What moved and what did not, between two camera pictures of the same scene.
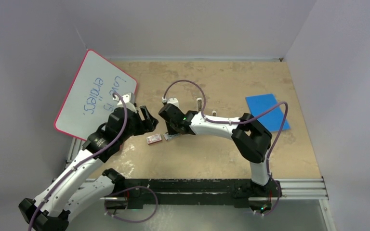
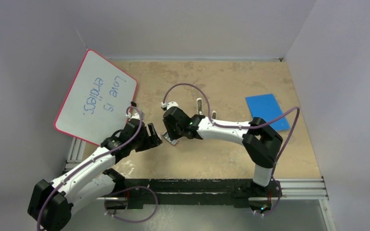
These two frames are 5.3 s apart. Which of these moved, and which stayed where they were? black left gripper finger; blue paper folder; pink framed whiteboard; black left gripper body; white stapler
Moved: black left gripper finger; black left gripper body
Stayed: pink framed whiteboard; blue paper folder; white stapler
